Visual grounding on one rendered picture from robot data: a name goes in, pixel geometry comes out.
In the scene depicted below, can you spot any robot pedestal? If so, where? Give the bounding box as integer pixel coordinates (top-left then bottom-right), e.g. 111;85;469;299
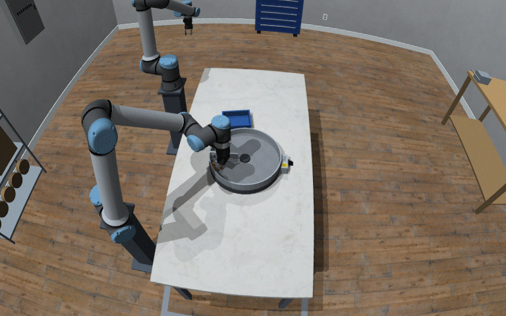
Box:
157;77;189;156
99;215;158;275

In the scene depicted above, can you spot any metal shelf unit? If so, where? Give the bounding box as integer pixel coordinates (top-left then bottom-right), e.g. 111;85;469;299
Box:
0;69;48;245

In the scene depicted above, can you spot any white table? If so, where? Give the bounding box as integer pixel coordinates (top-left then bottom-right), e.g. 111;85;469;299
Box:
150;67;316;311

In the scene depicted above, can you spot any blue crate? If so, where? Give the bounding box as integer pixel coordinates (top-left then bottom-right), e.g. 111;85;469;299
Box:
221;109;254;131

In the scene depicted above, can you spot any grey wall panel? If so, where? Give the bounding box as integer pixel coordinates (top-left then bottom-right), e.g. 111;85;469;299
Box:
0;0;45;46

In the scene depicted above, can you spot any grey turntable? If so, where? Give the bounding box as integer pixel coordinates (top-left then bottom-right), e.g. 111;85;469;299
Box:
208;127;285;195

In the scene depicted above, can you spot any wooden workbench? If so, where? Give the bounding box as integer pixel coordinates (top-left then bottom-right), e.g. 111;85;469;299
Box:
441;68;506;215

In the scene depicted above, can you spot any blue drawer cabinet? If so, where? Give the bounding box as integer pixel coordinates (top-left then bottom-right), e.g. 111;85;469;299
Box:
254;0;305;38

